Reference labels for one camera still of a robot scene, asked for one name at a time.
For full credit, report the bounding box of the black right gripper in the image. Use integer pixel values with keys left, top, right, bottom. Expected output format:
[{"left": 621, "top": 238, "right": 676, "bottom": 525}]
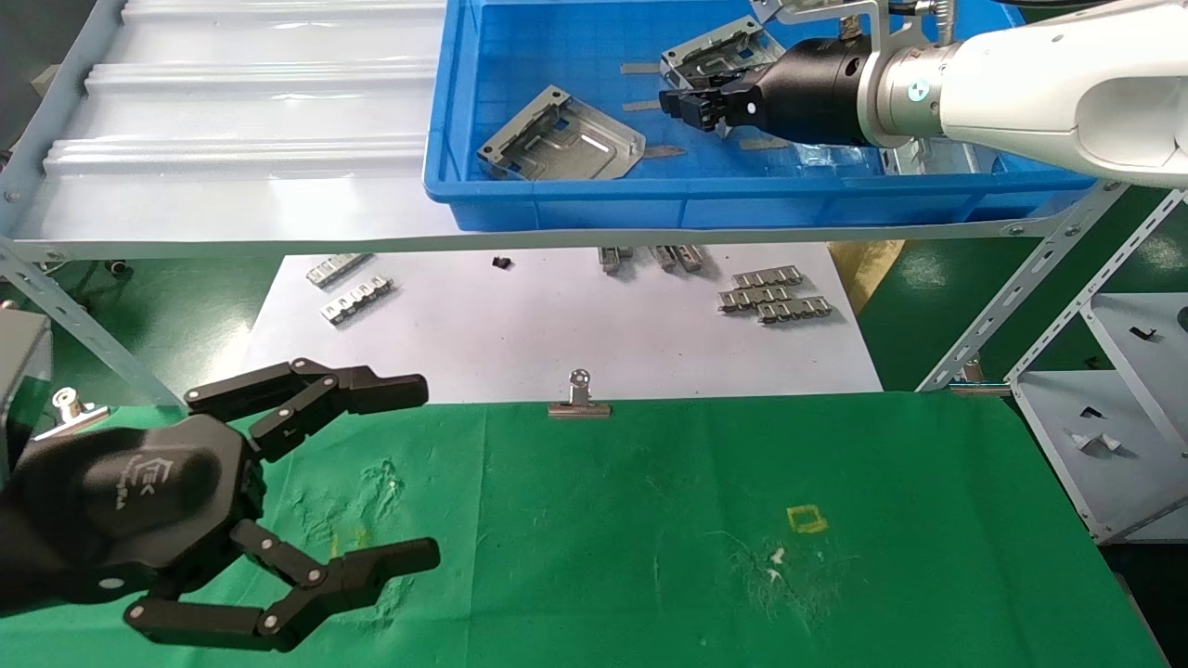
[{"left": 659, "top": 37, "right": 878, "bottom": 149}]

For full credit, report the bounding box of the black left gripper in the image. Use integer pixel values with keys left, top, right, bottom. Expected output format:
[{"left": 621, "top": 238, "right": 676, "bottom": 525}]
[{"left": 0, "top": 358, "right": 441, "bottom": 652}]

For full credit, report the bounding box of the metal lock housing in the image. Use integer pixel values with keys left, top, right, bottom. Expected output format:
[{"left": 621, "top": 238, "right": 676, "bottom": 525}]
[{"left": 661, "top": 26, "right": 788, "bottom": 92}]

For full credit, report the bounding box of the blue plastic bin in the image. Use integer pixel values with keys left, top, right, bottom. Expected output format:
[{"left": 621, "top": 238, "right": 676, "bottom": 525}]
[{"left": 423, "top": 0, "right": 1105, "bottom": 231}]

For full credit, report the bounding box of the green table cloth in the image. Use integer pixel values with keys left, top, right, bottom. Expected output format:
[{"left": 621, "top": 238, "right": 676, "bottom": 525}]
[{"left": 0, "top": 392, "right": 1170, "bottom": 668}]

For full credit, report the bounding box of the grey metal shelf rack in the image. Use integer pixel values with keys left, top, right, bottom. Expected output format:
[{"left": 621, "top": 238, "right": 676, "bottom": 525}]
[{"left": 0, "top": 0, "right": 1188, "bottom": 409}]

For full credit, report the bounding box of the flat grey metal bracket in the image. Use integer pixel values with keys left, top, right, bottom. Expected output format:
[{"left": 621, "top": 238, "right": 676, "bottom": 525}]
[{"left": 477, "top": 85, "right": 647, "bottom": 181}]

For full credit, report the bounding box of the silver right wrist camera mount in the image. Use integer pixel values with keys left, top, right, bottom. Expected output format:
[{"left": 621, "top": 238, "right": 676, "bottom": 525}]
[{"left": 750, "top": 0, "right": 929, "bottom": 47}]

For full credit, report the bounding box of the box-shaped metal bracket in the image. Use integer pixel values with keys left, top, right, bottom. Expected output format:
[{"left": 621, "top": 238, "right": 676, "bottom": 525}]
[{"left": 882, "top": 139, "right": 999, "bottom": 175}]

